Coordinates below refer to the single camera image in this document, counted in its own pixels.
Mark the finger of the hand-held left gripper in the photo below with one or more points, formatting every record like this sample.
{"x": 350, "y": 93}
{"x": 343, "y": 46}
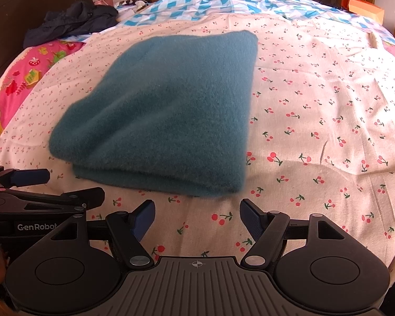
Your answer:
{"x": 29, "y": 176}
{"x": 85, "y": 196}

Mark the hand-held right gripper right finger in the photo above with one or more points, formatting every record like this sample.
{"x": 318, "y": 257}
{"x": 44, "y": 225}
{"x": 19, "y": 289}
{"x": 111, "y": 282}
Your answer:
{"x": 251, "y": 220}

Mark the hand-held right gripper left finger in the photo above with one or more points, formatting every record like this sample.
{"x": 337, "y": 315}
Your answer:
{"x": 144, "y": 220}

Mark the teal fuzzy sweater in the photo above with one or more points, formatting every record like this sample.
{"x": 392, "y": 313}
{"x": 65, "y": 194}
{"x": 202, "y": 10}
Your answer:
{"x": 171, "y": 115}

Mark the pink cartoon print sheet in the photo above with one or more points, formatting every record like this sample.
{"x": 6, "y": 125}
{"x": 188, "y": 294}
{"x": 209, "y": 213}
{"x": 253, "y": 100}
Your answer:
{"x": 26, "y": 72}

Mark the cherry print bed sheet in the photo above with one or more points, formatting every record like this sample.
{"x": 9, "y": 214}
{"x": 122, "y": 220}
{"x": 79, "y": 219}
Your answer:
{"x": 316, "y": 105}

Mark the dark navy jacket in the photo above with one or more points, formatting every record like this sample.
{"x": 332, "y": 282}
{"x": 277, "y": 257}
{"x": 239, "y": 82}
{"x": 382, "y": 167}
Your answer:
{"x": 72, "y": 21}

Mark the dark wooden headboard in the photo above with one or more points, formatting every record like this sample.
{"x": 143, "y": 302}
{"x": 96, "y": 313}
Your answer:
{"x": 16, "y": 13}

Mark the blue white checked quilt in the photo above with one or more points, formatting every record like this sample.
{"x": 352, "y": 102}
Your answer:
{"x": 217, "y": 6}

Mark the orange box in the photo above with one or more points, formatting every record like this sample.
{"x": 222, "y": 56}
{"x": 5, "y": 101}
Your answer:
{"x": 365, "y": 10}

